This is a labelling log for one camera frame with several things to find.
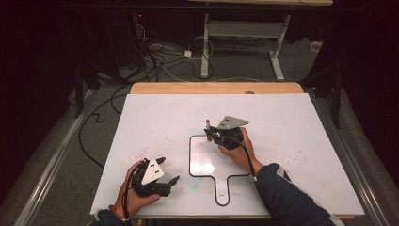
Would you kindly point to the large white table sheet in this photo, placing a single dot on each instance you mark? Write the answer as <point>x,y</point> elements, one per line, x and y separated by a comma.
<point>156,119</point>

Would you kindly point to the black metal stand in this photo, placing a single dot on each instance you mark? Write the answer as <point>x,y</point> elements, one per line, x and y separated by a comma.
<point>78,91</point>
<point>337,100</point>

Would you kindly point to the red whiteboard marker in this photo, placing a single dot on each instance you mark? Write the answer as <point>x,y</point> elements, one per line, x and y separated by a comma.
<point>208,124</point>

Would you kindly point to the white power adapter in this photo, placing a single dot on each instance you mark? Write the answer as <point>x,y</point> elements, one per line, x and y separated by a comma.
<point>187,54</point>

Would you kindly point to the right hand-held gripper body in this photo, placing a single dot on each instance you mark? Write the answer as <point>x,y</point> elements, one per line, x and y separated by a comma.
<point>230,132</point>

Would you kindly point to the wooden table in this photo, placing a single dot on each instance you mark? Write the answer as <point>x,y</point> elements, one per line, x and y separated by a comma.
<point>204,88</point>

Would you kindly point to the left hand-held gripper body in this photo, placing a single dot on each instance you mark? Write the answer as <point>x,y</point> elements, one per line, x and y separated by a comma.
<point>152,172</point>

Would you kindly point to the person's right hand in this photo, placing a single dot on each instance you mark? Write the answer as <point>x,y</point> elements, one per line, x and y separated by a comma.
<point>241,157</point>

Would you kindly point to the white power strip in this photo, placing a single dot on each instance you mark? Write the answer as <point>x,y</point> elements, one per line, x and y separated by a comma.
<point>315,46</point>

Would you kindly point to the white metal desk frame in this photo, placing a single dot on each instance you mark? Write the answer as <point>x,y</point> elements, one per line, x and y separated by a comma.
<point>241,29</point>

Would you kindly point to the person's left hand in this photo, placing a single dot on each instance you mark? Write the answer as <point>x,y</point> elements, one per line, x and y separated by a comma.
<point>138,202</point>

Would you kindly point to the metal floor rail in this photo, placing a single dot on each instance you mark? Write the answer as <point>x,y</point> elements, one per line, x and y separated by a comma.
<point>351,150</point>
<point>53,163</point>

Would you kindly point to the dark round table grommet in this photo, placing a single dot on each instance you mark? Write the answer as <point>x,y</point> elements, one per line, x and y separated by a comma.
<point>250,92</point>

